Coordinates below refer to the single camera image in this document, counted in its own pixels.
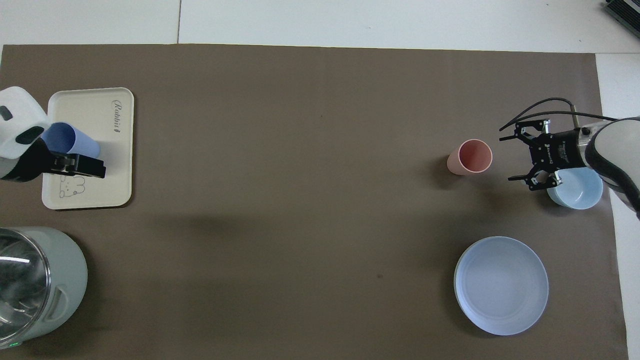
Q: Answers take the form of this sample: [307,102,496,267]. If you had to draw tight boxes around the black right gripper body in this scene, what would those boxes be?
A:
[530,128,586,171]

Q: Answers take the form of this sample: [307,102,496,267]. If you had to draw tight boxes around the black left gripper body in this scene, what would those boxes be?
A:
[0,137,56,183]

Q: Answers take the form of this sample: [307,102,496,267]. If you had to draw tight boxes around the blue plastic cup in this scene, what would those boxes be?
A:
[40,122,101,159]

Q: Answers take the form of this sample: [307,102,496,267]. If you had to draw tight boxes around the pink plastic cup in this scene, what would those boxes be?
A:
[446,139,494,177]

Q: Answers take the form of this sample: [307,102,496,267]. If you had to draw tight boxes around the cream rabbit print tray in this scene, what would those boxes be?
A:
[41,87,135,210]

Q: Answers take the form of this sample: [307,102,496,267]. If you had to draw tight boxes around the light blue bowl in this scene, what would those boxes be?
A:
[546,167,604,211]

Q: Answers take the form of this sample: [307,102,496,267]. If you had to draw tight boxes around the pale blue plate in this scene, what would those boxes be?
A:
[453,236,550,336]

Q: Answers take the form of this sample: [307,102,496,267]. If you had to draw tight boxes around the pale green cooking pot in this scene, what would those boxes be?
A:
[0,226,89,350]

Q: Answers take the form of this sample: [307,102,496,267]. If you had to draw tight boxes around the glass pot lid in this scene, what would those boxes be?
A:
[0,229,52,341]

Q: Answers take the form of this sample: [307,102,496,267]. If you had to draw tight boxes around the dark grey equipment corner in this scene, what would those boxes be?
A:
[602,0,640,26]

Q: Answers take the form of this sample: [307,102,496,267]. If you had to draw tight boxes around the brown table mat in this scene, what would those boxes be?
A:
[0,44,630,360]

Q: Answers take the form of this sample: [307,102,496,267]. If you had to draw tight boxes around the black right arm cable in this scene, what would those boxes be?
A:
[500,97,619,132]

